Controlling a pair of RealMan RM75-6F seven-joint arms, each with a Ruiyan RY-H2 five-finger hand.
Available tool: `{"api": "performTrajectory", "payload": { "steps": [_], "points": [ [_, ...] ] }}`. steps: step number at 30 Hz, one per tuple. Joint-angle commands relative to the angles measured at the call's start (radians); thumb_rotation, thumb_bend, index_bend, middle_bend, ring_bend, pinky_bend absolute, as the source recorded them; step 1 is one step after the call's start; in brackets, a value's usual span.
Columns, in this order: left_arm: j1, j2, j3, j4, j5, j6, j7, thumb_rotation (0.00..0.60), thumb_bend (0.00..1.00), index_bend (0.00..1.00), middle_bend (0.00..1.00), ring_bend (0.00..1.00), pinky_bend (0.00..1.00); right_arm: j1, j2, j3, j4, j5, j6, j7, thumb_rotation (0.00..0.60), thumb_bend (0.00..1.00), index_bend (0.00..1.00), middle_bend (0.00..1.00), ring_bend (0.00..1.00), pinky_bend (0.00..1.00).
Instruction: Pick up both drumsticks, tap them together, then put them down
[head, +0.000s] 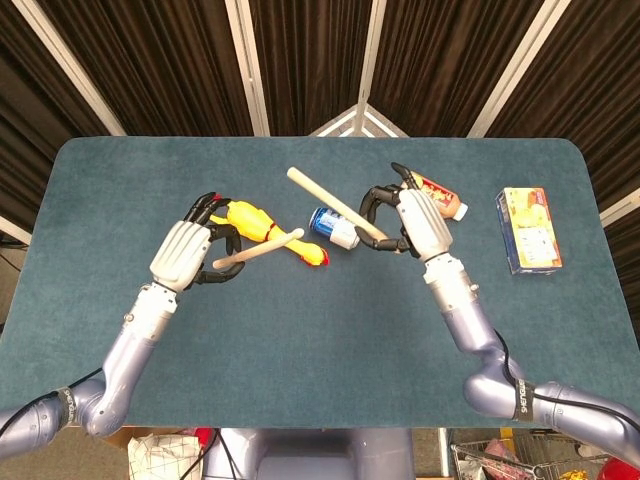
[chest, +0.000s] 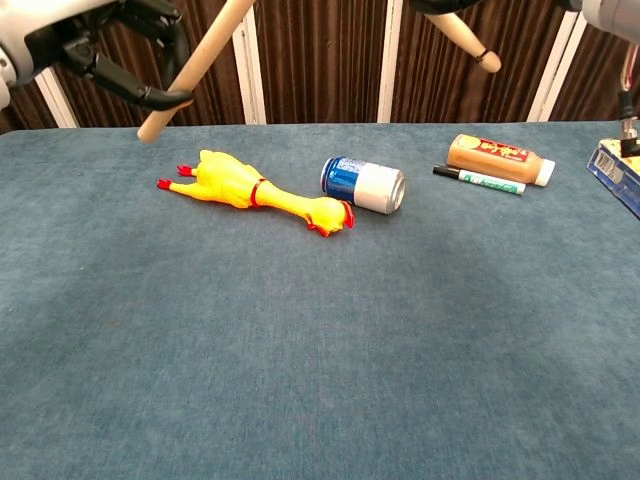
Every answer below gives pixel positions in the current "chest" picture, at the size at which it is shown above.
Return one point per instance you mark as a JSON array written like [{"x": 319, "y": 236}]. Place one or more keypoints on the yellow and blue carton box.
[{"x": 612, "y": 175}]

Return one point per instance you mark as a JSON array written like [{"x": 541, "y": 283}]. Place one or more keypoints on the brown drink bottle white cap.
[{"x": 490, "y": 157}]

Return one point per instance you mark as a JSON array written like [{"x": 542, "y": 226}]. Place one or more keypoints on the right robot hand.
[{"x": 607, "y": 15}]

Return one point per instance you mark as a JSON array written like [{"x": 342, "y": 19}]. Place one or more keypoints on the blue carpet table mat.
[{"x": 320, "y": 350}]

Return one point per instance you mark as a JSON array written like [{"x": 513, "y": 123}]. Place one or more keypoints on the wooden drumstick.
[
  {"x": 465, "y": 40},
  {"x": 210, "y": 47}
]

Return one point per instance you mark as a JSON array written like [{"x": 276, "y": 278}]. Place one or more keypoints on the yellow rubber chicken toy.
[{"x": 225, "y": 182}]

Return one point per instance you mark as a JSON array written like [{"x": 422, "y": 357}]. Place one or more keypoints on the white marker pen black cap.
[{"x": 490, "y": 183}]

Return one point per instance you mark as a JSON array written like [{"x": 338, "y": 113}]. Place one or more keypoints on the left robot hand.
[{"x": 30, "y": 25}]

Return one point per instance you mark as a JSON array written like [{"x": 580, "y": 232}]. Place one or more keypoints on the blue and white soda can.
[{"x": 370, "y": 187}]

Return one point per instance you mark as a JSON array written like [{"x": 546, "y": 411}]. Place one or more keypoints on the white frame post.
[
  {"x": 60, "y": 105},
  {"x": 390, "y": 65},
  {"x": 252, "y": 75},
  {"x": 555, "y": 65}
]

